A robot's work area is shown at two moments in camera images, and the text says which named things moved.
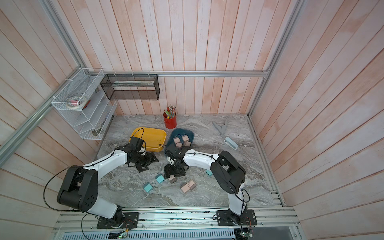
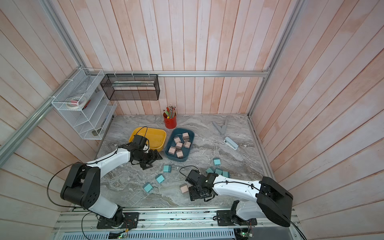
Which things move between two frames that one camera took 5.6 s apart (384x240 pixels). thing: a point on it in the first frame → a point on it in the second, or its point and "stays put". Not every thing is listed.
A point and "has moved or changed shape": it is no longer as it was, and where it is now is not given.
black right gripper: [168, 171] → [192, 194]
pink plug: [172, 179] has moved or changed shape
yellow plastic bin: [154, 138] stays put
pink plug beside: [185, 138] stays put
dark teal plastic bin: [177, 132] stays put
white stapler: [228, 141] stays put
